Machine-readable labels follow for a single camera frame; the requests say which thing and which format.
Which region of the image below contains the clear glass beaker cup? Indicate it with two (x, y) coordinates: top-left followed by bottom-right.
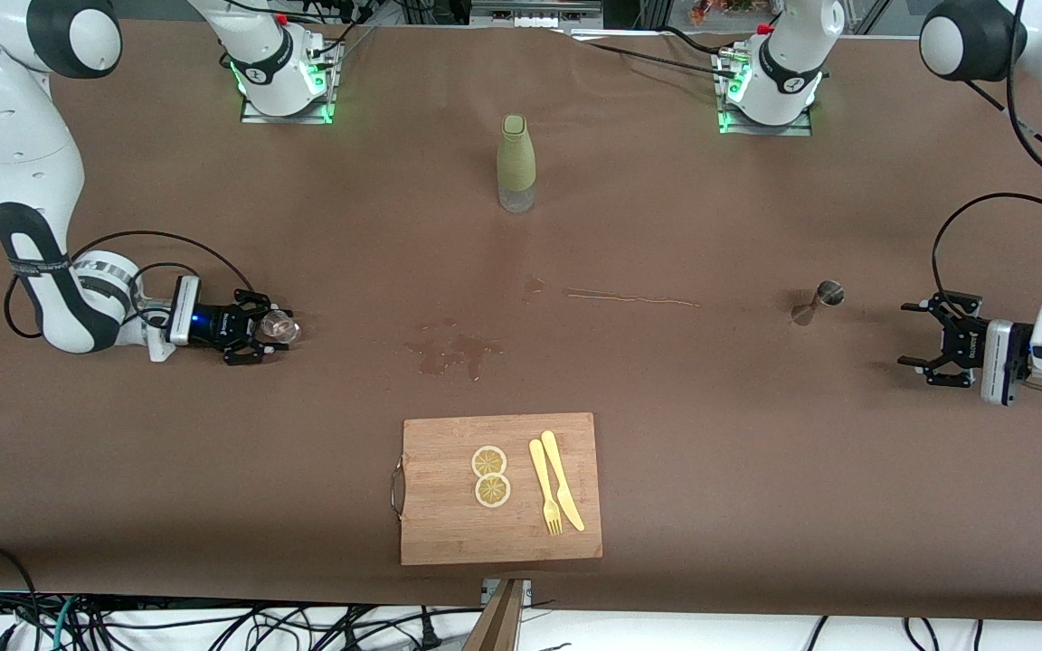
(259, 308), (302, 349)

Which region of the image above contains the steel double jigger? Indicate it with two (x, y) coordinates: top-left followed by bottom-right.
(791, 279), (846, 326)

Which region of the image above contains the brown table cover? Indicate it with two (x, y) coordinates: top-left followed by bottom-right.
(0, 18), (1042, 625)

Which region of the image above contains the bamboo cutting board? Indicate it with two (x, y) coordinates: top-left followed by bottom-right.
(391, 412), (603, 567)

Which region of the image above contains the green sleeved glass bottle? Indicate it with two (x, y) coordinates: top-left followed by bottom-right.
(496, 114), (538, 214)

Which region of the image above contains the yellow plastic fork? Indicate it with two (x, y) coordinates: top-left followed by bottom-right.
(529, 439), (564, 536)

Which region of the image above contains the yellow plastic knife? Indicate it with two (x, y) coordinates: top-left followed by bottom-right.
(540, 430), (586, 533)

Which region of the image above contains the grey power strip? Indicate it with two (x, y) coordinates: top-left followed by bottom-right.
(471, 0), (603, 28)

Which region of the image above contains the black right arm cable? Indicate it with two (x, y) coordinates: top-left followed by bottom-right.
(4, 231), (252, 340)

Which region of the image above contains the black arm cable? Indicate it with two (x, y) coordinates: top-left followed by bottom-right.
(4, 231), (252, 340)
(933, 0), (1042, 304)

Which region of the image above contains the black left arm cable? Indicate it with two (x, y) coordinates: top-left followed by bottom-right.
(933, 0), (1042, 304)

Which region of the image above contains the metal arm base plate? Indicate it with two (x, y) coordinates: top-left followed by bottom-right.
(717, 52), (814, 137)
(241, 41), (338, 126)

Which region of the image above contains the camera mount post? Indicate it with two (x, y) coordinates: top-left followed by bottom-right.
(462, 579), (533, 651)

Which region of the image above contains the black base power cable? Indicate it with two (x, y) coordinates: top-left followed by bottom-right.
(557, 25), (739, 79)

